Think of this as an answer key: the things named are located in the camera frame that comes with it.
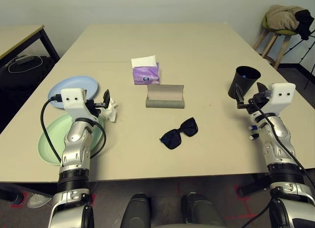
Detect grey glasses case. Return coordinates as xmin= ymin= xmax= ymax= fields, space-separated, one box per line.
xmin=145 ymin=84 xmax=185 ymax=109

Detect wooden stool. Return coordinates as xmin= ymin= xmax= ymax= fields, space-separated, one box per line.
xmin=252 ymin=28 xmax=292 ymax=70

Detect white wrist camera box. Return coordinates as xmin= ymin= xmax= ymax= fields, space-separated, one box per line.
xmin=267 ymin=83 xmax=296 ymax=115
xmin=60 ymin=88 xmax=99 ymax=122

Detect white tissue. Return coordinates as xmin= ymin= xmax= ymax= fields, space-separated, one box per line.
xmin=99 ymin=98 xmax=119 ymax=122

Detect purple tissue pack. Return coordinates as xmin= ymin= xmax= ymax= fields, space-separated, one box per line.
xmin=131 ymin=55 xmax=161 ymax=85

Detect black garment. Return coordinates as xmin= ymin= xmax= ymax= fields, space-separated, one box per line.
xmin=294 ymin=9 xmax=315 ymax=40

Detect blue plastic plate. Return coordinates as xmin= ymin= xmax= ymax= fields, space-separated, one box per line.
xmin=47 ymin=75 xmax=99 ymax=110

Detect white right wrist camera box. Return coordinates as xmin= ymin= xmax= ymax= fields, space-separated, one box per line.
xmin=267 ymin=83 xmax=296 ymax=115

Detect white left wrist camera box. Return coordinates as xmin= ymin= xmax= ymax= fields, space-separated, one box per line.
xmin=60 ymin=88 xmax=99 ymax=122

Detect grey robot left leg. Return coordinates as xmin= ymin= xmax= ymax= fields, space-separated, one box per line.
xmin=120 ymin=193 xmax=151 ymax=228

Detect green plastic plate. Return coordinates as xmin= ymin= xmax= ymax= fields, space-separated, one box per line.
xmin=37 ymin=113 xmax=105 ymax=166

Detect grey robot leg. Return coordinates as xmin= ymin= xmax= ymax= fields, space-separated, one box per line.
xmin=181 ymin=192 xmax=227 ymax=228
xmin=120 ymin=193 xmax=151 ymax=228

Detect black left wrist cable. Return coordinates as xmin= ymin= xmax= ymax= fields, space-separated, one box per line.
xmin=40 ymin=95 xmax=107 ymax=164

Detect green seat cushion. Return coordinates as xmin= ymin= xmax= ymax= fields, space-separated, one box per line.
xmin=262 ymin=16 xmax=300 ymax=36

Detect thin white cable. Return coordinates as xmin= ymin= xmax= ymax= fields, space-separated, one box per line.
xmin=8 ymin=55 xmax=43 ymax=73

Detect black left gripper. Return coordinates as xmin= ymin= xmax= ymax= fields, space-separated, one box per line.
xmin=83 ymin=89 xmax=111 ymax=117

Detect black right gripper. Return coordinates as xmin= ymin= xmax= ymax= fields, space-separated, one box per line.
xmin=235 ymin=82 xmax=268 ymax=113

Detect grey robot right leg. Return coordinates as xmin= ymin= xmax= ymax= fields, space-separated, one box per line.
xmin=181 ymin=192 xmax=227 ymax=228

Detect black tripod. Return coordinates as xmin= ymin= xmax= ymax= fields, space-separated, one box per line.
xmin=283 ymin=30 xmax=315 ymax=88

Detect grey power adapter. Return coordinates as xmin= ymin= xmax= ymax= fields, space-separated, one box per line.
xmin=15 ymin=55 xmax=34 ymax=64

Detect black plastic cup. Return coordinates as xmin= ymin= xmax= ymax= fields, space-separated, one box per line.
xmin=227 ymin=65 xmax=261 ymax=98

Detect black sunglasses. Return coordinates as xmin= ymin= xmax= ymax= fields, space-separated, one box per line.
xmin=159 ymin=117 xmax=199 ymax=150

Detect white plastic wrapper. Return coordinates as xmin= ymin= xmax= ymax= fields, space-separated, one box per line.
xmin=27 ymin=193 xmax=52 ymax=209

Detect beige black-framed side table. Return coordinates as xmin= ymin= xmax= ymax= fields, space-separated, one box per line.
xmin=0 ymin=25 xmax=61 ymax=68

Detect black metal table foot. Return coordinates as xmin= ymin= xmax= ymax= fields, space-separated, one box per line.
xmin=0 ymin=185 xmax=25 ymax=205
xmin=237 ymin=175 xmax=271 ymax=198

